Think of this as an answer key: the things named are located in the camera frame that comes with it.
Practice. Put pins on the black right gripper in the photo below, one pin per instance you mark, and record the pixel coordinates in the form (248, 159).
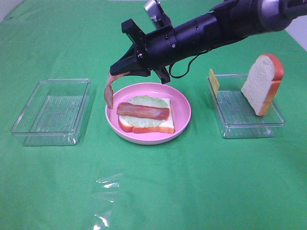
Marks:
(165, 46)

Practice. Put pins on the bacon strip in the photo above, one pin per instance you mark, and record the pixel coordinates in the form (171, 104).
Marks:
(108, 91)
(143, 111)

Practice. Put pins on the green lettuce leaf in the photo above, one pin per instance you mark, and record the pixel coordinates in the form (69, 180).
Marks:
(145, 122)

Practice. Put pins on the bread slice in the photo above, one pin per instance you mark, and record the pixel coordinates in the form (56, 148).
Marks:
(264, 79)
(164, 128)

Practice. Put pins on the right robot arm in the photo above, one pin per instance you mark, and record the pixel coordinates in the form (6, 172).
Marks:
(226, 23)

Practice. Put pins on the pink round plate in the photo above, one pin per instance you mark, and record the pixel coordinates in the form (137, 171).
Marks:
(180, 107)

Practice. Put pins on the yellow cheese slice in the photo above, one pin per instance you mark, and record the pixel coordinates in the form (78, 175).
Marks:
(214, 82)

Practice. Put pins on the left clear plastic tray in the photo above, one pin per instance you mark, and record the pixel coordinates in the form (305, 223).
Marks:
(54, 114)

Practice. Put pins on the clear plastic tray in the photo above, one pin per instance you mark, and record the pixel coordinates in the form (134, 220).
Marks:
(54, 114)
(235, 116)

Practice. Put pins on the right clear plastic tray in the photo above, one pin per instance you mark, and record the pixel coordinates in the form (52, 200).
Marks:
(235, 116)

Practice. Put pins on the green tablecloth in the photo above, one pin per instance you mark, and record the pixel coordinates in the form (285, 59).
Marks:
(198, 181)

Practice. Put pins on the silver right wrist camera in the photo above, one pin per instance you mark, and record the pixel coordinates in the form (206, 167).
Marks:
(157, 15)

